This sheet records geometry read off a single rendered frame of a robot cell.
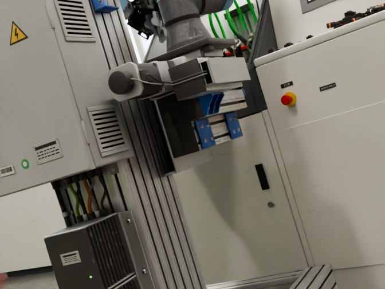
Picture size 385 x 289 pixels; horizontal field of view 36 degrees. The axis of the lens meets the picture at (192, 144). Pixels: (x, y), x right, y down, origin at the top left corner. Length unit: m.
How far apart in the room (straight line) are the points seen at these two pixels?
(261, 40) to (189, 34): 0.54
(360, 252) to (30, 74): 1.29
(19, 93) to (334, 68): 1.07
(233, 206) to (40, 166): 1.05
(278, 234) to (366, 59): 0.74
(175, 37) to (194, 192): 0.82
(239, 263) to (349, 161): 0.65
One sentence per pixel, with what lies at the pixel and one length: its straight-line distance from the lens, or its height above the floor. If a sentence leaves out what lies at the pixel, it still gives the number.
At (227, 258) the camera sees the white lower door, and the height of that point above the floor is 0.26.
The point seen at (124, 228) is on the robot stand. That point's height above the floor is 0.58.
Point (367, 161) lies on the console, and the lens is 2.09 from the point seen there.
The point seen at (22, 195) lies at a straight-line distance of 5.62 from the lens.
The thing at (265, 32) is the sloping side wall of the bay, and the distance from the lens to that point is 2.38.
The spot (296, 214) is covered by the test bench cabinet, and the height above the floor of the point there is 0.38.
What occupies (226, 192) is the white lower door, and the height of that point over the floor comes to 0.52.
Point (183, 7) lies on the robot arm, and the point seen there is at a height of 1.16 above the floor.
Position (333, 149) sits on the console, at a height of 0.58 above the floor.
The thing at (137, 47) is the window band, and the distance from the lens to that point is 7.34.
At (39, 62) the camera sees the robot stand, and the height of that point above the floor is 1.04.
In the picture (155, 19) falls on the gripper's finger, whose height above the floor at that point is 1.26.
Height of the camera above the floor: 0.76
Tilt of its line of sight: level
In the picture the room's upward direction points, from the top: 17 degrees counter-clockwise
